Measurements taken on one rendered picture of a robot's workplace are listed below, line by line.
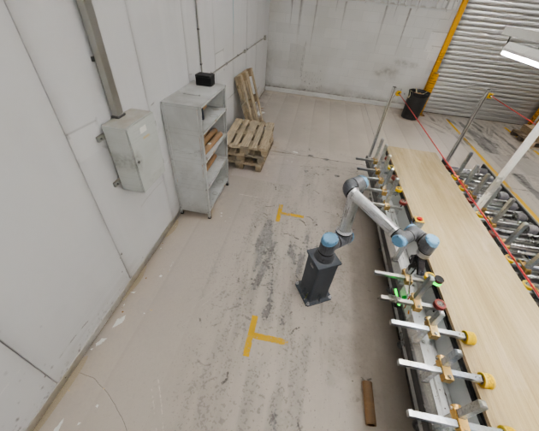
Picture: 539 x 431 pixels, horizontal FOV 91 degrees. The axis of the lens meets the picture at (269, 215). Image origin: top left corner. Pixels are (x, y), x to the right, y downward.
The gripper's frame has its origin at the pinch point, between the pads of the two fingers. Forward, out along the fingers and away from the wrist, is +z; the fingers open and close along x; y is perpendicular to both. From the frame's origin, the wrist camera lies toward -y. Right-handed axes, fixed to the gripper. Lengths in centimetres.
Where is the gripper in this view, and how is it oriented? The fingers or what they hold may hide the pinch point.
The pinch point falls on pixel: (410, 274)
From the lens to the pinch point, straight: 227.4
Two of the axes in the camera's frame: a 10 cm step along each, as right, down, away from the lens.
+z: -0.8, 7.4, 6.7
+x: -9.8, -1.7, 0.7
